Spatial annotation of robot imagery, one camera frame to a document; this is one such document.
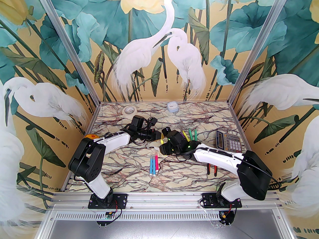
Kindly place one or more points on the aluminium frame post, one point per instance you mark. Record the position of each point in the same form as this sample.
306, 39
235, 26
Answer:
70, 46
256, 46

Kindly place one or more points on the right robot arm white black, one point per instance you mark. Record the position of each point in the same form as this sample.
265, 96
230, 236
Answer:
214, 157

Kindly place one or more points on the small controller board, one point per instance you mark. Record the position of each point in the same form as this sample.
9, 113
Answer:
108, 216
225, 216

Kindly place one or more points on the white masking tape roll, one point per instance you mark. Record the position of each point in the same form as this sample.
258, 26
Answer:
129, 115

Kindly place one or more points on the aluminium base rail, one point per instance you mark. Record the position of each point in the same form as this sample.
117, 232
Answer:
162, 199

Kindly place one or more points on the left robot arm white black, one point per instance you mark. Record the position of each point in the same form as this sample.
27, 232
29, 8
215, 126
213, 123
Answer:
117, 141

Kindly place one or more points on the small light blue box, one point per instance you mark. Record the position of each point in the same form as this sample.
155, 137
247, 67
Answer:
172, 106

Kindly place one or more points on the grey desk calculator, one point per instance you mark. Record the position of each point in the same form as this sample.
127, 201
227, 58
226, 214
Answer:
230, 143

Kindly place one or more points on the teal marker pen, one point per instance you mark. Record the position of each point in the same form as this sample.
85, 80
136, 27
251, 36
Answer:
195, 134

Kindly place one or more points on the orange round button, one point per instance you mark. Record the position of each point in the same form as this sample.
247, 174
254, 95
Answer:
91, 136

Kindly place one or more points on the white torn paper scrap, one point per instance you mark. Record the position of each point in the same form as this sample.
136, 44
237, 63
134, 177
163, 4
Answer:
155, 148

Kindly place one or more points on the green marker pen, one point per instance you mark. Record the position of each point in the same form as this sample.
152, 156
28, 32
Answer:
190, 133

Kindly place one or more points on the light blue marker pen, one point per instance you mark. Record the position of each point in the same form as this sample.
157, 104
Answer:
154, 169

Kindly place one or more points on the perforated metal strip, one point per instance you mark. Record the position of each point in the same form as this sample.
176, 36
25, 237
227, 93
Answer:
162, 216

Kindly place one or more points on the pink marker pen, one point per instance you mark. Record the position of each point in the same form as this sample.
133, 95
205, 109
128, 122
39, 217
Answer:
156, 161

